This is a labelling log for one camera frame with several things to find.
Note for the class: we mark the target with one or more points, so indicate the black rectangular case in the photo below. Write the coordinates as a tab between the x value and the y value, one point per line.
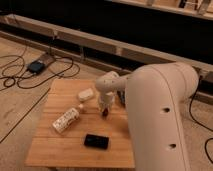
96	141

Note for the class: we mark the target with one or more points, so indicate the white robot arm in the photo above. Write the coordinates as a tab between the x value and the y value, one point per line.
152	96

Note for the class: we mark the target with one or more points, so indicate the white plastic bottle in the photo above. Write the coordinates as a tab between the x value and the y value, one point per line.
67	118

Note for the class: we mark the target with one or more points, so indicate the dark red pepper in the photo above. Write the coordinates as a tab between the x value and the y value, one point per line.
105	112

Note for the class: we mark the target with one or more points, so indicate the wooden table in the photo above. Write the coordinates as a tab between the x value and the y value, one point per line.
67	149

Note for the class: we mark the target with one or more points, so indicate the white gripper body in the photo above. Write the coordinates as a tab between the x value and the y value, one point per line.
106	100

